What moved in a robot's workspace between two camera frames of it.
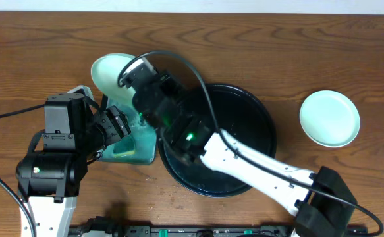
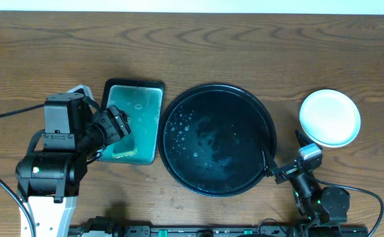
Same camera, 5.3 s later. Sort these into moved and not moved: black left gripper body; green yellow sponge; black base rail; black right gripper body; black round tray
Moved: black right gripper body
Not moved: black round tray; green yellow sponge; black base rail; black left gripper body
